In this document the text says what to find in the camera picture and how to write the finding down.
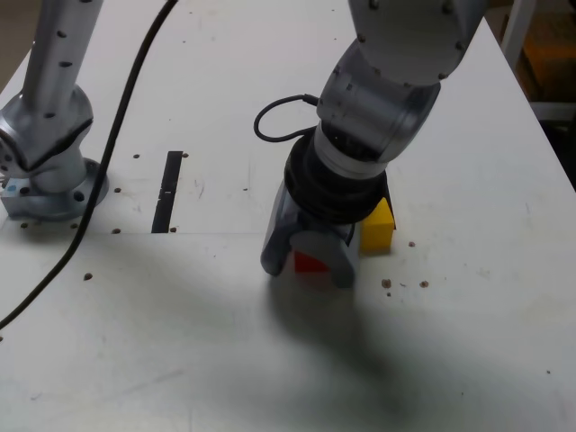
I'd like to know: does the red cube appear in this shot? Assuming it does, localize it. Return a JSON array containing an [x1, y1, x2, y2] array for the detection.
[[292, 250, 332, 275]]

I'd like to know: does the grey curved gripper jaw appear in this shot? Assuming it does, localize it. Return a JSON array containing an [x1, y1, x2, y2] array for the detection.
[[260, 179, 302, 276], [290, 223, 362, 289]]

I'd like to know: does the black tape strip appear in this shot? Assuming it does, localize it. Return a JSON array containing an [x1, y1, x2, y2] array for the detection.
[[151, 150, 185, 234]]

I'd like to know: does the brown cardboard box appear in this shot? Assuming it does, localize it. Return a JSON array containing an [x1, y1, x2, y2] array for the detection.
[[517, 11, 576, 104]]

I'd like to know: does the yellow cube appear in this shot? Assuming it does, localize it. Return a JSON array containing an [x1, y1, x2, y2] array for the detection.
[[359, 197, 396, 253]]

